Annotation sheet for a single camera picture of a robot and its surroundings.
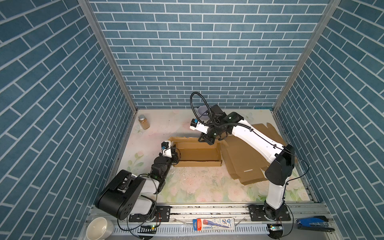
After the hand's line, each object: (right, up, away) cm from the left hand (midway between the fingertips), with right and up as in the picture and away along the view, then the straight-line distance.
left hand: (176, 146), depth 87 cm
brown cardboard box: (+11, -6, +7) cm, 14 cm away
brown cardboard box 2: (+40, -10, +1) cm, 41 cm away
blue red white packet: (+18, -35, -16) cm, 42 cm away
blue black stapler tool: (+69, -33, -18) cm, 79 cm away
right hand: (+13, +6, -7) cm, 16 cm away
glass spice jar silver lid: (-25, +14, +17) cm, 33 cm away
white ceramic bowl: (-30, -33, -22) cm, 50 cm away
